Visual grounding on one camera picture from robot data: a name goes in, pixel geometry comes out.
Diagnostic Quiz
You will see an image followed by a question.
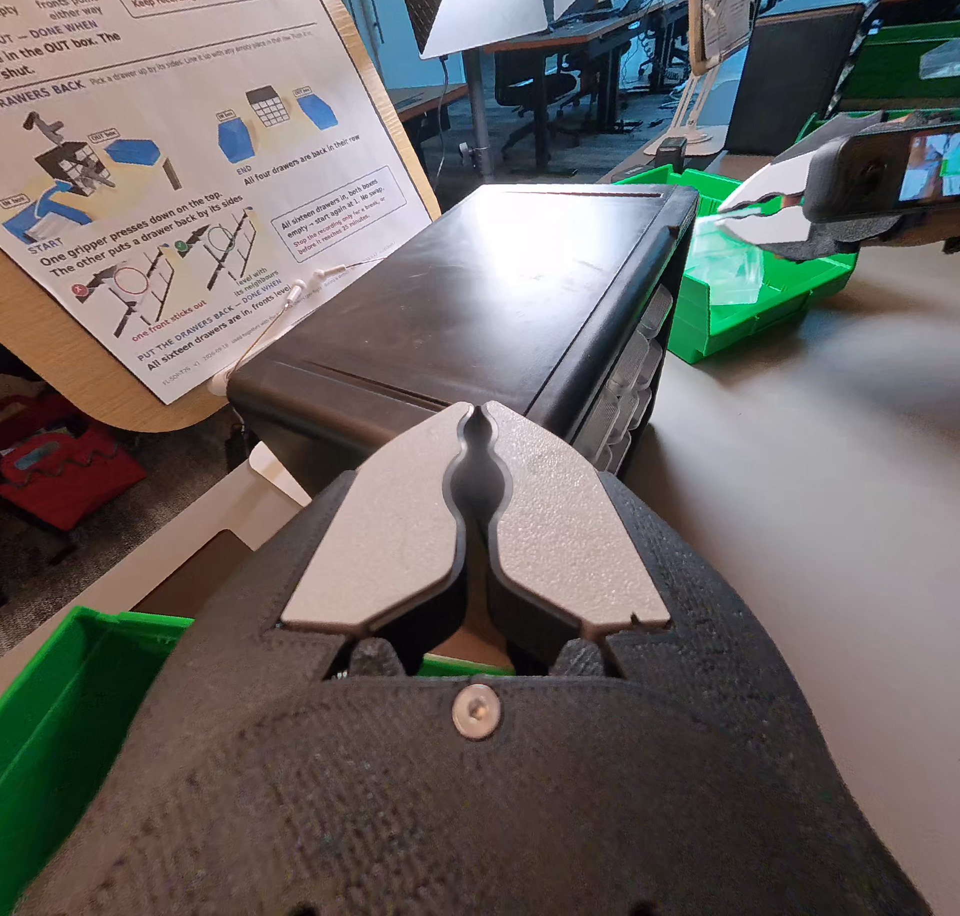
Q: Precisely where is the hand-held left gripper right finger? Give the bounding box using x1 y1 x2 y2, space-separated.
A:
483 400 674 662

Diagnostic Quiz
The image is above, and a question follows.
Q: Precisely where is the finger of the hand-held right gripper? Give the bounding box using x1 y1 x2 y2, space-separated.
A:
722 205 813 252
717 109 886 212

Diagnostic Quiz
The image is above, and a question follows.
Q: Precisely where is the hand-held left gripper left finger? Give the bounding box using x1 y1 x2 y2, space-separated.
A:
279 403 475 669

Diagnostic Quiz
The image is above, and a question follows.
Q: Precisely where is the clear plastic drawer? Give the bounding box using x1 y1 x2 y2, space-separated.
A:
686 207 770 309

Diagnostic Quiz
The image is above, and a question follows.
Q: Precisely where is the green plastic bin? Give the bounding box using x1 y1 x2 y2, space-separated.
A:
611 164 860 365
825 19 960 118
0 607 519 842

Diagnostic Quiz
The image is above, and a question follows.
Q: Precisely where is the black drawer cabinet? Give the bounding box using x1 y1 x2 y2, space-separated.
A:
723 0 886 155
226 184 700 482

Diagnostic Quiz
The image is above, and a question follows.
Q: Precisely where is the pale desk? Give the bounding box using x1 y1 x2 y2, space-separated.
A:
0 248 960 916

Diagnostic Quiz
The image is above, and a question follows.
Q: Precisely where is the white stand base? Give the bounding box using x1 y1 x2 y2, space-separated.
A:
247 442 312 508

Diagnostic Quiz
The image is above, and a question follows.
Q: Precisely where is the wooden stand with sheet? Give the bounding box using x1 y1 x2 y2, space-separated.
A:
660 0 755 144

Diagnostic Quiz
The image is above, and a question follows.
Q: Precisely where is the set of clear drawers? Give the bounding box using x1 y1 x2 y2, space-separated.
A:
573 286 674 474

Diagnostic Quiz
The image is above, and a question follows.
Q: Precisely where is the long office table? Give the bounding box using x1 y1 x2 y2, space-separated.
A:
483 0 691 153

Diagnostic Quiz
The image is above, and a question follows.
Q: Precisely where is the black office chair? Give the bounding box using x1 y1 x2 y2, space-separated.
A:
495 46 585 159

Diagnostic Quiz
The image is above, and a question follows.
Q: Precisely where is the grey light stand pole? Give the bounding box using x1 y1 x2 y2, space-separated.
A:
459 46 498 182

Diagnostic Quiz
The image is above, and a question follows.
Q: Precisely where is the red bag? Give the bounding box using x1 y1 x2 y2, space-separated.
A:
0 394 76 437
0 424 147 530

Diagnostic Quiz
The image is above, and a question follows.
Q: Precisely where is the instruction sheet on board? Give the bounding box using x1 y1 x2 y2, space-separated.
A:
0 0 442 434

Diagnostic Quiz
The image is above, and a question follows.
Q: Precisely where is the white reflector panel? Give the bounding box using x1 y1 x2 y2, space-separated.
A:
416 0 616 60

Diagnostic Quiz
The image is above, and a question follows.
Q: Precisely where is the white instruction sheet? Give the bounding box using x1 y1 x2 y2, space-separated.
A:
0 0 436 405

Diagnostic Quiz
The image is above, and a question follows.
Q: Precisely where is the elastic cord with white toggles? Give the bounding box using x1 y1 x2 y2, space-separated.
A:
228 259 391 377

